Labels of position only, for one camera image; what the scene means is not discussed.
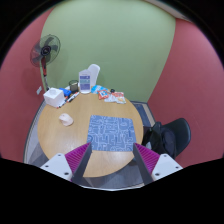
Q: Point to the pale pink computer mouse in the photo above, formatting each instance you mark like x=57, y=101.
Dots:
x=66, y=119

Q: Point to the white orange snack bag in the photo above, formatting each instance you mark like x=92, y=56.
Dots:
x=117, y=97

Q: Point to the white tissue box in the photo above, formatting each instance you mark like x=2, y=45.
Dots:
x=54, y=97

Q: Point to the white wall socket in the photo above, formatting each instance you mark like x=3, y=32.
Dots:
x=39, y=90

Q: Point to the dark glass jar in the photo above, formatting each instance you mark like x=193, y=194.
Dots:
x=73, y=84

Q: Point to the white chair back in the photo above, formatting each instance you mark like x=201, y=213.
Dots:
x=94, y=70

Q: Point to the orange snack packet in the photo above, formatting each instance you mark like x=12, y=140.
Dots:
x=103, y=94

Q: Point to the black and red marker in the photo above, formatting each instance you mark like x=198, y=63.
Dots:
x=72, y=97

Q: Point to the blue small packet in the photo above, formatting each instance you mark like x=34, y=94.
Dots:
x=66, y=92

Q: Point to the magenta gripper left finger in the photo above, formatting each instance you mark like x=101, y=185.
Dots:
x=70, y=166

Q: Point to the blue patterned mouse pad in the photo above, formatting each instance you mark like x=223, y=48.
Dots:
x=111, y=134

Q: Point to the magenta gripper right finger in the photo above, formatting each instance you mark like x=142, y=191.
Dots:
x=153, y=166

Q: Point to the black standing fan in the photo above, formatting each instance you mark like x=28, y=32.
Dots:
x=45, y=51

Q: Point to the black chair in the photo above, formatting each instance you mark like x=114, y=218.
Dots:
x=176, y=136

